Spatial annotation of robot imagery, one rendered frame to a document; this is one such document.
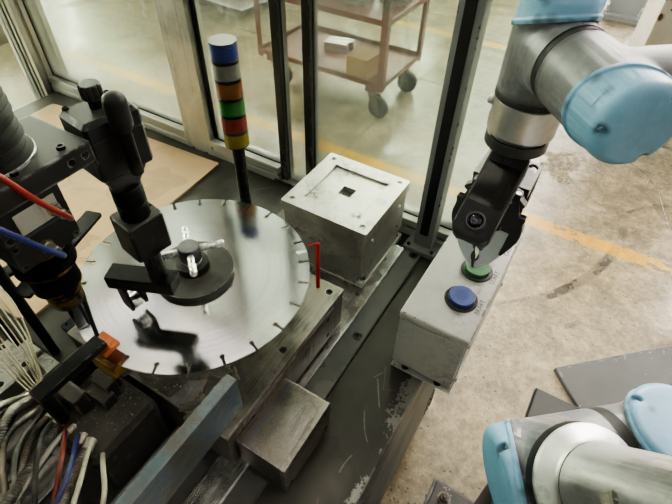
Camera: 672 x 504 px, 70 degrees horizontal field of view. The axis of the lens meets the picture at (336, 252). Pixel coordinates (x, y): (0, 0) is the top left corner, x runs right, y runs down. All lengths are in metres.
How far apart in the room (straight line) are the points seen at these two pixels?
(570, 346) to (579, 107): 1.58
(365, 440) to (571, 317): 1.39
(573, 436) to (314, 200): 0.57
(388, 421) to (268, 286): 0.29
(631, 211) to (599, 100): 2.26
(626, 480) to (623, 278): 1.87
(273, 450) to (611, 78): 0.57
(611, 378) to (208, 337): 1.53
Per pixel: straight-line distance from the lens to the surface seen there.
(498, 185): 0.58
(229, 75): 0.85
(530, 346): 1.91
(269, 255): 0.73
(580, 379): 1.88
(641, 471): 0.47
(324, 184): 0.94
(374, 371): 0.85
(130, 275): 0.64
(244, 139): 0.91
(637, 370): 2.00
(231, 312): 0.67
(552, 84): 0.48
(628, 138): 0.45
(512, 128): 0.56
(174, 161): 1.30
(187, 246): 0.69
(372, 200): 0.91
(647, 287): 2.33
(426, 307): 0.74
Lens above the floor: 1.47
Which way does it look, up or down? 46 degrees down
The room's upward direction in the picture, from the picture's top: 2 degrees clockwise
